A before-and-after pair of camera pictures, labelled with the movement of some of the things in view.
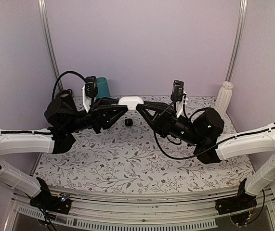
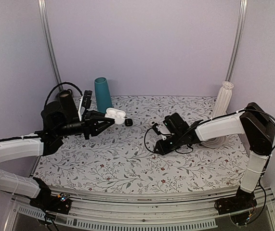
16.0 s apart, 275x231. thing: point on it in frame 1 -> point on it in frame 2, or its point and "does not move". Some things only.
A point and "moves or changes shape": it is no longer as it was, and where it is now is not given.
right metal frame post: (238, 37) does not move
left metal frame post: (45, 27) does not move
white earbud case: (131, 101) moves or changes shape
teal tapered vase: (103, 88) does not move
